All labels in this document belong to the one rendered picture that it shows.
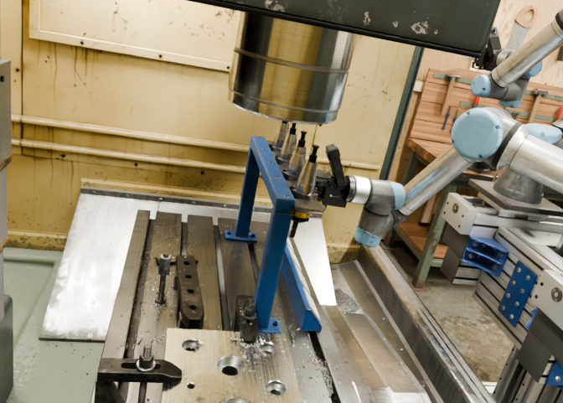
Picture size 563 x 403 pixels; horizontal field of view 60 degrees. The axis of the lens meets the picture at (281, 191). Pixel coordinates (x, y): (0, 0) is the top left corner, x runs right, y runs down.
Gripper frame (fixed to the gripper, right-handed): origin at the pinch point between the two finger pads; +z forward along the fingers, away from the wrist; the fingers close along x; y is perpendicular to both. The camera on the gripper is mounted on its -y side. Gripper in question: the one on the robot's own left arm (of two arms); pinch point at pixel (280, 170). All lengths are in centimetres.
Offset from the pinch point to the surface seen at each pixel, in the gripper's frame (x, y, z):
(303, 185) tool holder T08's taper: -23.8, -5.1, 0.1
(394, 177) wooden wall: 214, 60, -141
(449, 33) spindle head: -63, -40, 0
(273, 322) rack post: -27.7, 27.6, 0.1
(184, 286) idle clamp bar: -22.6, 23.3, 21.0
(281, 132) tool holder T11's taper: 9.5, -7.6, 0.0
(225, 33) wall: 49, -28, 16
